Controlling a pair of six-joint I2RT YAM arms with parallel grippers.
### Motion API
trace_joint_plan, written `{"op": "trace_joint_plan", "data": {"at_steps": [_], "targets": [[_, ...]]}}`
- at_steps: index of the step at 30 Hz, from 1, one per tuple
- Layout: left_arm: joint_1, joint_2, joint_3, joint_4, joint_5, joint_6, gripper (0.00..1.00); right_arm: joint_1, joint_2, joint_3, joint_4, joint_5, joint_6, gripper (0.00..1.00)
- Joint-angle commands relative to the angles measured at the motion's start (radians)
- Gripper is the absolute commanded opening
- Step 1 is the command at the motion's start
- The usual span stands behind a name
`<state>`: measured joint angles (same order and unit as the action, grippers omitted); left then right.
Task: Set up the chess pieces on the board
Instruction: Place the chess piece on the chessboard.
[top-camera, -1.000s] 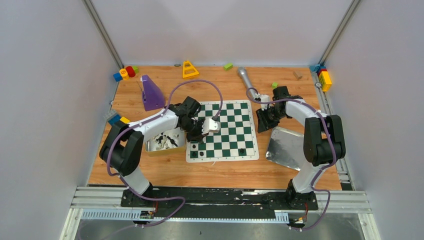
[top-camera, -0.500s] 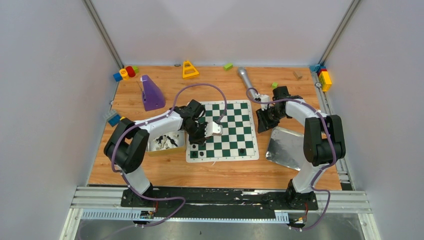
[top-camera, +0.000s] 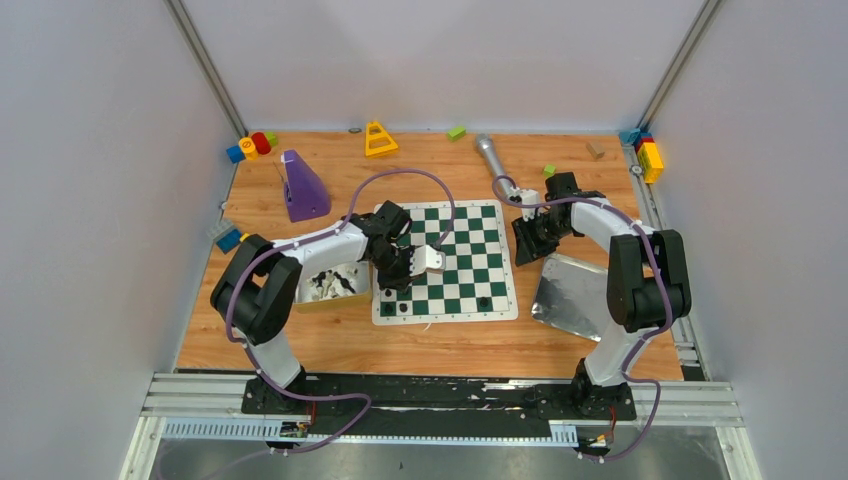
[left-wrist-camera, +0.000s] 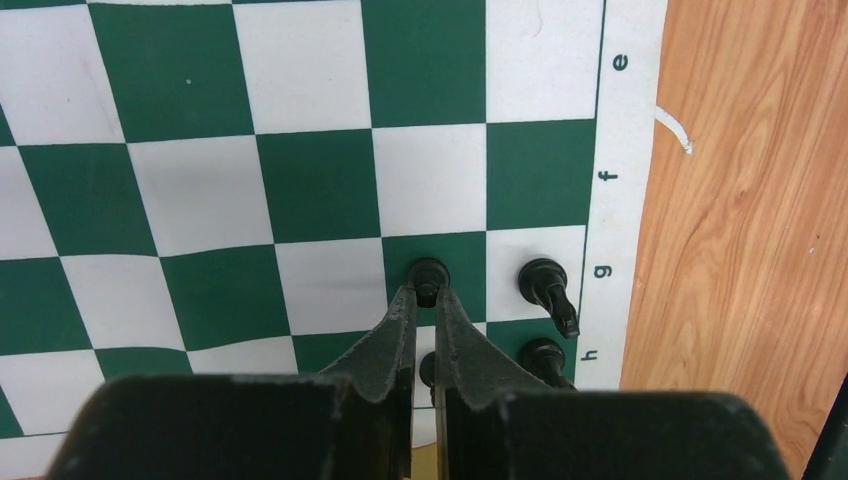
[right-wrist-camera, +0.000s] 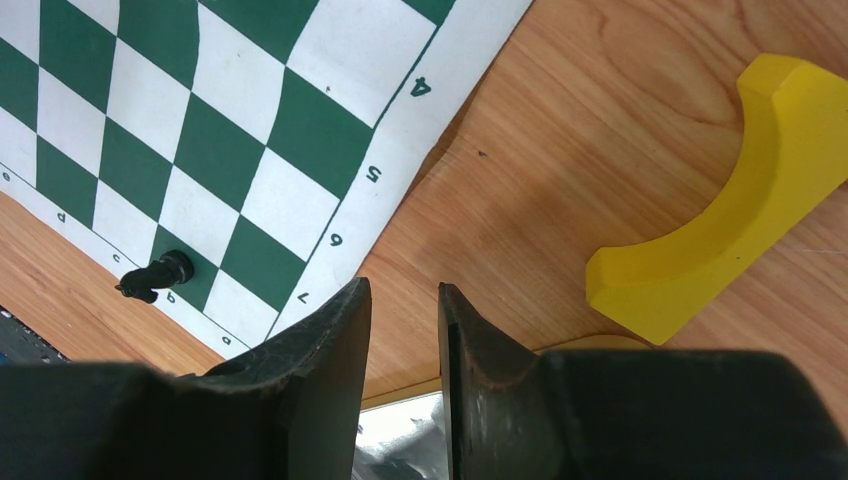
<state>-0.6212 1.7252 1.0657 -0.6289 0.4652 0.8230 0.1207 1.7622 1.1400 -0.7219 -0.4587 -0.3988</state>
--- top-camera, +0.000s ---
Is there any green white chess board mat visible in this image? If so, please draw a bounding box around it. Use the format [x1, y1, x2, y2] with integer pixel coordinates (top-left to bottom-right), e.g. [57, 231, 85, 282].
[370, 199, 519, 327]

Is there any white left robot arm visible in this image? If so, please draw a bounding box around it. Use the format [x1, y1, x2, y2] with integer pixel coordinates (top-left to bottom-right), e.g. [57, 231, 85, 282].
[210, 201, 446, 413]

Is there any blue cube block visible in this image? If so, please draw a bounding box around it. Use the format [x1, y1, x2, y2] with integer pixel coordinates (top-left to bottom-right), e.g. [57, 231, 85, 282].
[226, 145, 246, 164]

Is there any green block far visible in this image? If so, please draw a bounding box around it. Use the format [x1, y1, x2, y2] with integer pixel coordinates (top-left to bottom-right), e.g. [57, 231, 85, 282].
[446, 125, 467, 142]

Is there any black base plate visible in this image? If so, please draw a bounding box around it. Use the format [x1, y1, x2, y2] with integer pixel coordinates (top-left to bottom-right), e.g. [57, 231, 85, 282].
[241, 373, 637, 438]

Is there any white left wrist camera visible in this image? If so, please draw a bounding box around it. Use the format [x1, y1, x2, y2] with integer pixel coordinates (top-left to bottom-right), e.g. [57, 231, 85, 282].
[410, 245, 446, 276]

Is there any purple metronome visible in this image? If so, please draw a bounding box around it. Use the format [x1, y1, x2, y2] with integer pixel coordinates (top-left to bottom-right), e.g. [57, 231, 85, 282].
[281, 149, 332, 223]

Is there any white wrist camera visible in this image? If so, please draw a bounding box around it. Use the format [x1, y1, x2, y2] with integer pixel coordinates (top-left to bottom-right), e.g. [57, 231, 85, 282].
[509, 189, 540, 217]
[410, 245, 446, 276]

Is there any yellow cylinder block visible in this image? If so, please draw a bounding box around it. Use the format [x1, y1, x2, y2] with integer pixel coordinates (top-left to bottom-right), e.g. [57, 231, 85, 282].
[238, 137, 260, 160]

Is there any brown wooden block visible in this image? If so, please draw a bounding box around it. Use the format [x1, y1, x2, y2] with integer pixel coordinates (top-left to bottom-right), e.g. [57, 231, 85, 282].
[586, 141, 606, 160]

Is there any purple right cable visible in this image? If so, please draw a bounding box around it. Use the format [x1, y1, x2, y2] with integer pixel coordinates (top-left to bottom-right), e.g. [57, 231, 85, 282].
[490, 174, 676, 464]

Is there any yellow red blue brick stack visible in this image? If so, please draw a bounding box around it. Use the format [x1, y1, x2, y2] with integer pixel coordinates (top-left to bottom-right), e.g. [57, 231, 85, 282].
[618, 129, 664, 185]

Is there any purple cable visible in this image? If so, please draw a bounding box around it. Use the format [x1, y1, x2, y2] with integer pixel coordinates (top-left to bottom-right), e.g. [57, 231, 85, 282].
[225, 168, 457, 465]
[490, 174, 676, 464]

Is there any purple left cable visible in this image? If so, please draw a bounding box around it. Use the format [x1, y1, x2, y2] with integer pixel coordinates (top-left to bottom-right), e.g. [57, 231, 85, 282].
[225, 168, 457, 465]

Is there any grey brick near left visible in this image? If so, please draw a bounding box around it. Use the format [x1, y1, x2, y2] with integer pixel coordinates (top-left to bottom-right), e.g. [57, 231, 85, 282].
[207, 218, 234, 242]

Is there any gold tin box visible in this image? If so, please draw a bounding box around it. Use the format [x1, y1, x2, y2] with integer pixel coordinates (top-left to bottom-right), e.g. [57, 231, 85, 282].
[293, 261, 372, 314]

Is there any grey microphone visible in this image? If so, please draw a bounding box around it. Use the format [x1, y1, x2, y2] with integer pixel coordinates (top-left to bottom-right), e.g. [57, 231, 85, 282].
[474, 133, 516, 197]

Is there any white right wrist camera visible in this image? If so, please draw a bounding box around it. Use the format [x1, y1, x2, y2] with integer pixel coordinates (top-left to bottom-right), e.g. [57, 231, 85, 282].
[509, 189, 540, 217]

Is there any yellow triangle block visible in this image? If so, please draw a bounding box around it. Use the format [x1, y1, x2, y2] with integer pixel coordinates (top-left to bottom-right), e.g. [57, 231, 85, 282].
[364, 121, 399, 158]

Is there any blue brick near left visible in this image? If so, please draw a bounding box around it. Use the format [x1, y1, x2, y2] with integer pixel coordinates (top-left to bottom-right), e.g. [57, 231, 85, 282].
[214, 228, 242, 254]

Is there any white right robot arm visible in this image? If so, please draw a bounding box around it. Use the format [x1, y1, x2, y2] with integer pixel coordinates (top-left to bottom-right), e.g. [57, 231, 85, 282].
[494, 172, 692, 418]

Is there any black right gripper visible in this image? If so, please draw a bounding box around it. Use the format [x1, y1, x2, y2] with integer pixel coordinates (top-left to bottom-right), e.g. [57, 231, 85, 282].
[512, 211, 574, 267]

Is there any red cylinder block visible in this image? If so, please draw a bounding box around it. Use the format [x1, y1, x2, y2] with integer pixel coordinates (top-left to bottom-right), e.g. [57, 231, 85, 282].
[251, 131, 272, 156]

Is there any silver tin lid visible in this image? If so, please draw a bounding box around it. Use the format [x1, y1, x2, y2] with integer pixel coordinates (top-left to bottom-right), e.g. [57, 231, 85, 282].
[531, 253, 611, 342]

